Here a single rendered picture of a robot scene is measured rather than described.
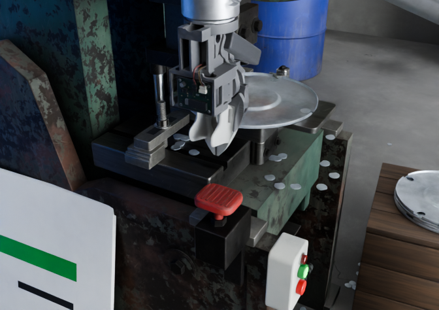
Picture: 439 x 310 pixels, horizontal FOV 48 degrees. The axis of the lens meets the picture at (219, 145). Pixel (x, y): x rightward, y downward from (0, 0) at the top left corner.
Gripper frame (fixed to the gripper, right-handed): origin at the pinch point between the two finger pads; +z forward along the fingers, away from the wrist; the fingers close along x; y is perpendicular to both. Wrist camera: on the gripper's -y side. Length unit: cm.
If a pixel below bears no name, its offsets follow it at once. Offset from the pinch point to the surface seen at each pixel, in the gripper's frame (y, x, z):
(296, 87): -43.1, -4.9, 7.0
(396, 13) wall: -362, -46, 64
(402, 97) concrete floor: -240, -11, 85
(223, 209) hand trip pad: 2.9, 2.5, 9.4
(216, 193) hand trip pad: 0.0, -0.6, 9.2
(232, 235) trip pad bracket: 0.6, 2.9, 15.9
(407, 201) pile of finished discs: -72, 21, 47
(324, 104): -37.8, 3.8, 7.2
